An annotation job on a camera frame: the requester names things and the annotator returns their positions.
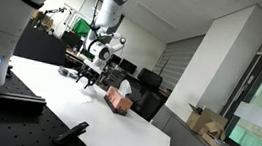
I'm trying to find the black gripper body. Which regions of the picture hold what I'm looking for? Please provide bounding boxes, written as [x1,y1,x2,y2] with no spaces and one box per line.
[80,65,101,83]

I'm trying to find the white wipe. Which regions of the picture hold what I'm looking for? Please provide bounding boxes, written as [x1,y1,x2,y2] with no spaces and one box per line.
[78,82,100,106]
[116,78,135,98]

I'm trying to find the gray metal scrubber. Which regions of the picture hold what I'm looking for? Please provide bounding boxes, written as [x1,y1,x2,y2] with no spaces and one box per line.
[56,65,71,78]

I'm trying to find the wooden desk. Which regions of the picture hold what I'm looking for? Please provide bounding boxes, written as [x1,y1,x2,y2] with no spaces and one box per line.
[62,48,108,81]

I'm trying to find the black computer monitor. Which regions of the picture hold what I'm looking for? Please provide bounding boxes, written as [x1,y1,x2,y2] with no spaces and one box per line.
[109,53,123,67]
[118,58,139,76]

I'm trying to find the pink brown tissue box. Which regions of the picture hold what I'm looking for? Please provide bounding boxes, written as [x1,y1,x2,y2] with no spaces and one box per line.
[101,85,136,118]

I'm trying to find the green cloth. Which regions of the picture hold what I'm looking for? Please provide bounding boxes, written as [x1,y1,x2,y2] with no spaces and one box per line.
[71,17,93,41]

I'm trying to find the black partition panel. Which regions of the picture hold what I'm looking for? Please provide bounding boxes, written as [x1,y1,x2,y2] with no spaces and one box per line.
[12,23,71,68]

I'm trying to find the black clamp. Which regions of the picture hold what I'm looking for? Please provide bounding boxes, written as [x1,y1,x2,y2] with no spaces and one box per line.
[51,117,91,146]

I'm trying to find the black office chair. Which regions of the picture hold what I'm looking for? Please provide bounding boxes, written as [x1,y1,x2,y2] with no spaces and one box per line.
[118,65,169,124]

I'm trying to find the stacked brown cardboard boxes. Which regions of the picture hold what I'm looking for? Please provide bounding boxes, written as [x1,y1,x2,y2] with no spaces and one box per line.
[30,8,56,30]

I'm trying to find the leaning ladder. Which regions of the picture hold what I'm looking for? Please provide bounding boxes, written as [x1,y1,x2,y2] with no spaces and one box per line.
[152,53,171,77]

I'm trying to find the gray roller blind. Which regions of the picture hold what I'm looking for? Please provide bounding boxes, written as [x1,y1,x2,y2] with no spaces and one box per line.
[150,29,206,95]

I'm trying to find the black perforated breadboard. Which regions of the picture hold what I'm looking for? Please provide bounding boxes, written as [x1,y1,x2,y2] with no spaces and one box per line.
[0,69,105,146]

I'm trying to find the gray low cabinet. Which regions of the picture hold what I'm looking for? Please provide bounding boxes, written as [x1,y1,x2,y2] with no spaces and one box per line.
[147,102,258,146]

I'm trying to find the open cardboard box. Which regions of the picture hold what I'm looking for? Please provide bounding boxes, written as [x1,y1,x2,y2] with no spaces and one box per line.
[184,102,231,140]

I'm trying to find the white frosted window strip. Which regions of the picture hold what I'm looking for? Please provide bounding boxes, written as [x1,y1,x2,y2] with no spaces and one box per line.
[231,100,262,136]

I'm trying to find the white metal rack frame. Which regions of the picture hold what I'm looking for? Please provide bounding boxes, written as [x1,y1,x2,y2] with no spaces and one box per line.
[59,2,97,43]

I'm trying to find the black metal rail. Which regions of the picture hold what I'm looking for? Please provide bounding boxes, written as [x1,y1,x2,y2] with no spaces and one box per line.
[0,90,48,118]

